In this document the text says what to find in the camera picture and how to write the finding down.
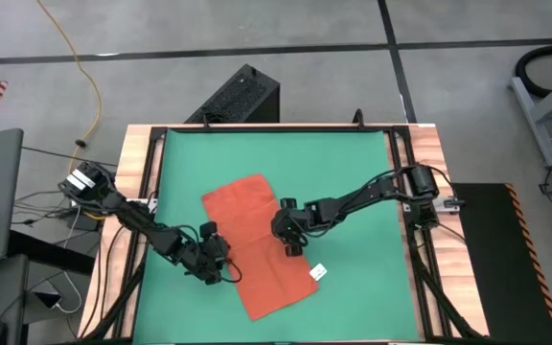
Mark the orange towel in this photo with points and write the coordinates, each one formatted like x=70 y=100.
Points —
x=257 y=249

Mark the black metal table frame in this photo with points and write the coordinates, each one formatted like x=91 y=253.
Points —
x=400 y=130

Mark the green table mat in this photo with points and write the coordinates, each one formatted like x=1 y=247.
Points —
x=352 y=167

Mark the grey metal stand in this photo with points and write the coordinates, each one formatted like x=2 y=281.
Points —
x=539 y=120

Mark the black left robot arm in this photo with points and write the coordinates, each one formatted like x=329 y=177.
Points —
x=137 y=218

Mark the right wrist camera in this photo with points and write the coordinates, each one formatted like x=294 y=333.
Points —
x=289 y=202

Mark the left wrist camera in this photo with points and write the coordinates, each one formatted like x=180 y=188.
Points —
x=208 y=230

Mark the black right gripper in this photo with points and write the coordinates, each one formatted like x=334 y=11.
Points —
x=290 y=225

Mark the smartphone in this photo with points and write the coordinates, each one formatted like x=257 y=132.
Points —
x=48 y=299

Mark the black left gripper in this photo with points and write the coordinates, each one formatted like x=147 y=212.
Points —
x=204 y=261

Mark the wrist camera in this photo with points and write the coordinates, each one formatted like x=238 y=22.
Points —
x=208 y=230
x=289 y=202

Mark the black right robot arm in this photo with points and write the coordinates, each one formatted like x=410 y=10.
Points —
x=367 y=191

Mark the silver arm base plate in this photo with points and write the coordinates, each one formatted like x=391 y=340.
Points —
x=443 y=205
x=151 y=205

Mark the large black striped floor mat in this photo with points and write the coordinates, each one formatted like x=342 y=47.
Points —
x=496 y=263

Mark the black clamp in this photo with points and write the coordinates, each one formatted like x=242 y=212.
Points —
x=358 y=120
x=206 y=122

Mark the grey desk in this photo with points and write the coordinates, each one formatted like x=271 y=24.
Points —
x=10 y=297

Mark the black computer tower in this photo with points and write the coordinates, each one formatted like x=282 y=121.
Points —
x=242 y=96

